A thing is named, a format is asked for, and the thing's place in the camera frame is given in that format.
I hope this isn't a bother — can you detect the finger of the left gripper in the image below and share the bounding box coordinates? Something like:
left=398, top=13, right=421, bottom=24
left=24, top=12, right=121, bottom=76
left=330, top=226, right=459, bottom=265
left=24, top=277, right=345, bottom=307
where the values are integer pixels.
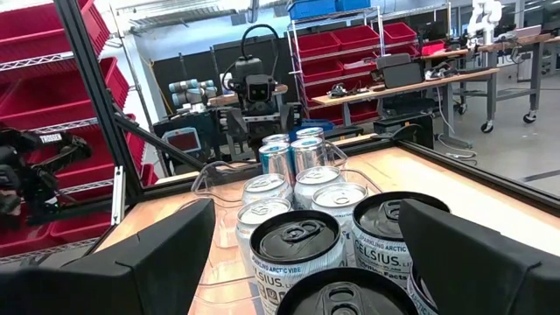
left=279, top=103, right=297, bottom=132
left=226, top=108, right=247, bottom=144

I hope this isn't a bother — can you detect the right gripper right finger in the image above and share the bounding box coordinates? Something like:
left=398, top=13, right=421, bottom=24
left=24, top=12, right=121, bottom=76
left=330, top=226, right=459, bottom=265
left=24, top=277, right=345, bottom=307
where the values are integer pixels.
left=398, top=199, right=560, bottom=315

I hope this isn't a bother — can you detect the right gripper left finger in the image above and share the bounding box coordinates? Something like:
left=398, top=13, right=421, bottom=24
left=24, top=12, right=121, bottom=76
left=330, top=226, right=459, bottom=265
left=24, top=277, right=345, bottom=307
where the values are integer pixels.
left=0, top=199, right=216, bottom=315

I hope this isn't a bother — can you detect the robot teach pendant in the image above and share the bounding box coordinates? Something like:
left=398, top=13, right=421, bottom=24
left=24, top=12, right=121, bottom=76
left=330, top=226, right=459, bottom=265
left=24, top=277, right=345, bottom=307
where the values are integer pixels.
left=162, top=126, right=203, bottom=155

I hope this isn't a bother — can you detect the metal shelf with red bins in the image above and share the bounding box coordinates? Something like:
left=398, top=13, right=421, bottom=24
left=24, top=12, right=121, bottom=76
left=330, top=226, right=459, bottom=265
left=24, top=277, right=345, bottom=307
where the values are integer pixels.
left=286, top=0, right=450, bottom=128
left=0, top=0, right=152, bottom=263

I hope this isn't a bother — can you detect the blue plastic bin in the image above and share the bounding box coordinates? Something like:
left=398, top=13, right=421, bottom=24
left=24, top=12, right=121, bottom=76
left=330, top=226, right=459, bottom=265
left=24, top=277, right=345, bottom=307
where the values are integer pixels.
left=287, top=0, right=373, bottom=21

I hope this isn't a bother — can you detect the long black box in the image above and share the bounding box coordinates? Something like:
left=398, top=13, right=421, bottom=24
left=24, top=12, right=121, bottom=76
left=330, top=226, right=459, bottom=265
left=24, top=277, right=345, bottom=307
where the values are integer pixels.
left=373, top=111, right=435, bottom=149

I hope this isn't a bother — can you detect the black device on workbench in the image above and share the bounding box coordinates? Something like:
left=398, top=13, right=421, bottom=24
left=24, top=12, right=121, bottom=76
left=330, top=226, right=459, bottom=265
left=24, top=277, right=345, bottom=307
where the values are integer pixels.
left=374, top=52, right=426, bottom=90

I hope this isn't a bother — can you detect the wooden workbench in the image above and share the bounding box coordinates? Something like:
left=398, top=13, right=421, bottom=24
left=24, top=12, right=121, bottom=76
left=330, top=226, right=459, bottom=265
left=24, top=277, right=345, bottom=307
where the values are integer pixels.
left=311, top=66, right=502, bottom=135
left=422, top=32, right=560, bottom=124

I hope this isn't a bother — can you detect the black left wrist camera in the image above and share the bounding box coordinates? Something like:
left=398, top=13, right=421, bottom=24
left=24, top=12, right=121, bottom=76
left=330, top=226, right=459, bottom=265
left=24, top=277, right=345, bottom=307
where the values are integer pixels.
left=246, top=73, right=277, bottom=105

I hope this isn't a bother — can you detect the black wall panel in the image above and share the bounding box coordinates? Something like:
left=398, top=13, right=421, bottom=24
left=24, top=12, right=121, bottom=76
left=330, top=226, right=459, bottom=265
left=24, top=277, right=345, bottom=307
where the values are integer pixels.
left=150, top=33, right=303, bottom=115

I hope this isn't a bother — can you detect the white metal bracket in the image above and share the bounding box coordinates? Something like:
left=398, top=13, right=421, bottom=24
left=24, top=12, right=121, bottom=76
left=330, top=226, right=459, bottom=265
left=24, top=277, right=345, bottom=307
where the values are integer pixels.
left=110, top=164, right=127, bottom=226

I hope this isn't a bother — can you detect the black left wrist camera cable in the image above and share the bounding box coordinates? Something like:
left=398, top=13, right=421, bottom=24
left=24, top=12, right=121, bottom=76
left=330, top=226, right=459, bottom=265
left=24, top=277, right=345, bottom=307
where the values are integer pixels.
left=239, top=24, right=282, bottom=60

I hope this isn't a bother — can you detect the black aluminium table frame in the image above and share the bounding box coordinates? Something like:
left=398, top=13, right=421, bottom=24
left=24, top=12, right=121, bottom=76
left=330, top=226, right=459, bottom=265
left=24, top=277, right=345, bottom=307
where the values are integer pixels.
left=52, top=0, right=560, bottom=246

